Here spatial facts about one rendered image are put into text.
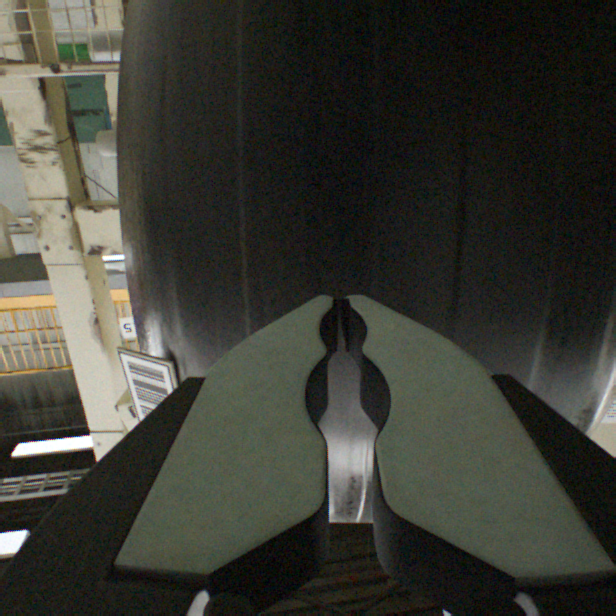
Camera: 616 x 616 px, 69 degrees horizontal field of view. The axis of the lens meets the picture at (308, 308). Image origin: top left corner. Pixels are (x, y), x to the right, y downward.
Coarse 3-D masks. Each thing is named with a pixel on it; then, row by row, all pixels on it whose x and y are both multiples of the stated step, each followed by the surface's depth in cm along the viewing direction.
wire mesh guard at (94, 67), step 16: (64, 0) 71; (0, 32) 73; (16, 32) 73; (32, 32) 73; (16, 64) 74; (32, 64) 74; (48, 64) 74; (64, 64) 74; (80, 64) 74; (96, 64) 74; (112, 64) 74
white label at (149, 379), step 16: (128, 352) 25; (128, 368) 26; (144, 368) 25; (160, 368) 25; (128, 384) 27; (144, 384) 26; (160, 384) 26; (176, 384) 25; (144, 400) 27; (160, 400) 26; (144, 416) 28
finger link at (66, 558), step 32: (192, 384) 9; (160, 416) 8; (128, 448) 7; (160, 448) 7; (96, 480) 7; (128, 480) 7; (64, 512) 6; (96, 512) 6; (128, 512) 6; (32, 544) 6; (64, 544) 6; (96, 544) 6; (0, 576) 6; (32, 576) 6; (64, 576) 6; (96, 576) 6; (128, 576) 6; (0, 608) 5; (32, 608) 5; (64, 608) 5; (96, 608) 5; (128, 608) 5; (160, 608) 5; (192, 608) 5
